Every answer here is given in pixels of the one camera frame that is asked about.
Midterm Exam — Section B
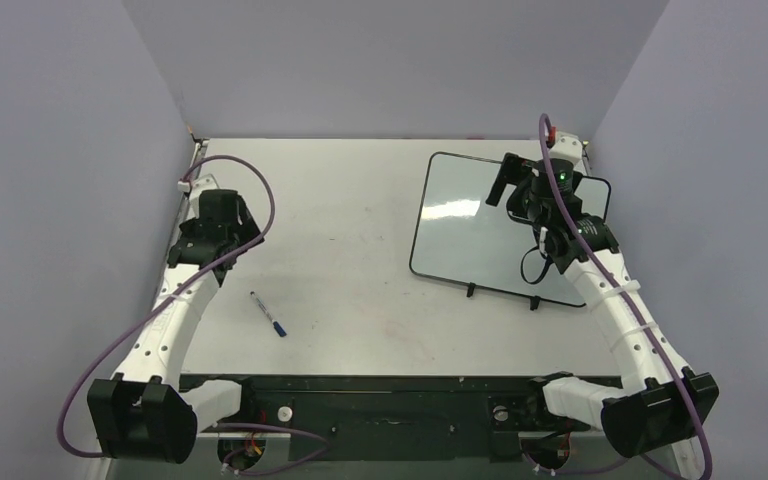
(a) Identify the white whiteboard black frame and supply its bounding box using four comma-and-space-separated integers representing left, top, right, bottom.
409, 152, 585, 308

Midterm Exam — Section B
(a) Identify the white marker pen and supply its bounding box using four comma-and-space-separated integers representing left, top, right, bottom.
250, 291, 281, 328

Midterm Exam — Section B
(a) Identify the blue marker cap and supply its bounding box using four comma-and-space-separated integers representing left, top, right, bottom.
272, 322, 287, 338

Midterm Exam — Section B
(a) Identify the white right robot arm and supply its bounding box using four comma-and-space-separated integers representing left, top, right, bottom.
486, 153, 719, 458

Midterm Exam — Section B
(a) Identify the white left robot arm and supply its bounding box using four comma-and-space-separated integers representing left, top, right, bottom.
87, 188, 263, 464

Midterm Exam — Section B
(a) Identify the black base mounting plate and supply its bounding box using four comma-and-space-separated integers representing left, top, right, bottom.
217, 374, 589, 468

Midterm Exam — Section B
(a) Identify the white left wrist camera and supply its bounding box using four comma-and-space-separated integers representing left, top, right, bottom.
177, 174, 220, 197

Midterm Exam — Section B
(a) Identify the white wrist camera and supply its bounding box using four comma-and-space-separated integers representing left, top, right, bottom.
547, 127, 584, 165
177, 174, 220, 197

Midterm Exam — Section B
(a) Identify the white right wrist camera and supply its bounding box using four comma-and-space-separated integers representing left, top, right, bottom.
547, 127, 584, 165

